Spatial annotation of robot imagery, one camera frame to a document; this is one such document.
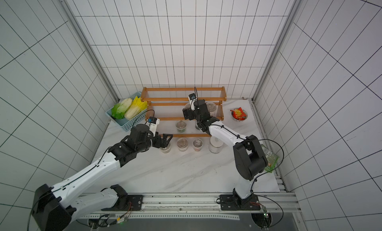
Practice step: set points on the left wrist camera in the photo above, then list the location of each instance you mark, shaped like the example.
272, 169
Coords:
153, 122

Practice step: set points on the large white labelled jar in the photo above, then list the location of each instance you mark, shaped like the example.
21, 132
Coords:
215, 145

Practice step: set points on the red snack packet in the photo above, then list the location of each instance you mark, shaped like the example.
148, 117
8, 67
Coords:
238, 113

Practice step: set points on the aluminium mounting rail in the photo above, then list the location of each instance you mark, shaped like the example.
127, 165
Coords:
206, 203

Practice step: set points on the wooden three-tier shelf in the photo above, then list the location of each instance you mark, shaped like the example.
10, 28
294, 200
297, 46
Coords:
168, 104

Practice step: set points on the green snack bag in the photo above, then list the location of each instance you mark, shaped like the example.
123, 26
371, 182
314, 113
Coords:
271, 158

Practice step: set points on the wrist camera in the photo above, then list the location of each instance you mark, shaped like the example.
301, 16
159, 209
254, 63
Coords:
193, 101
153, 122

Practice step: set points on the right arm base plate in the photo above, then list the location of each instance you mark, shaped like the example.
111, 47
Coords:
235, 203

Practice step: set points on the green label seed jar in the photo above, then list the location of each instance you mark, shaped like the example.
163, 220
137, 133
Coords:
181, 126

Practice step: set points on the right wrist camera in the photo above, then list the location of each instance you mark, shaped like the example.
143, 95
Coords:
193, 101

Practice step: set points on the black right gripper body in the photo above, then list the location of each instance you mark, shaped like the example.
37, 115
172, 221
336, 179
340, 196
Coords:
189, 113

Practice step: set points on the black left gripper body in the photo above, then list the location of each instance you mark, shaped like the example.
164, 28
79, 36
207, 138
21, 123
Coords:
144, 145

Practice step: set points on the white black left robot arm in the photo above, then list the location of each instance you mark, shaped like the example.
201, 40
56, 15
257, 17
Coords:
55, 207

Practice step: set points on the light blue plastic basket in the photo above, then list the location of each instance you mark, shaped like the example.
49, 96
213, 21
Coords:
125, 124

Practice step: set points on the red label seed jar top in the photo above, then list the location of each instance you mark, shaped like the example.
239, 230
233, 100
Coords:
182, 144

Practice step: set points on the small red label seed jar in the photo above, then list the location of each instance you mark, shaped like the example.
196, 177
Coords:
197, 144

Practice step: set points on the green napa cabbage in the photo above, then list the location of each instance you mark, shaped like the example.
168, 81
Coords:
120, 109

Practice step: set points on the yellow napa cabbage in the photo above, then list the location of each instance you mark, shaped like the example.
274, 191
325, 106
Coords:
136, 108

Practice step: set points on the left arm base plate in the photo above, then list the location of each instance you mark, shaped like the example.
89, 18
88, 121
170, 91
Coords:
127, 203

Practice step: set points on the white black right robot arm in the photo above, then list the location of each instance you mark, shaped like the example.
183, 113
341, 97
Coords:
249, 156

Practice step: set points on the yellow label seed jar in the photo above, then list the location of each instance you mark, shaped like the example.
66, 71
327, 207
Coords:
166, 149

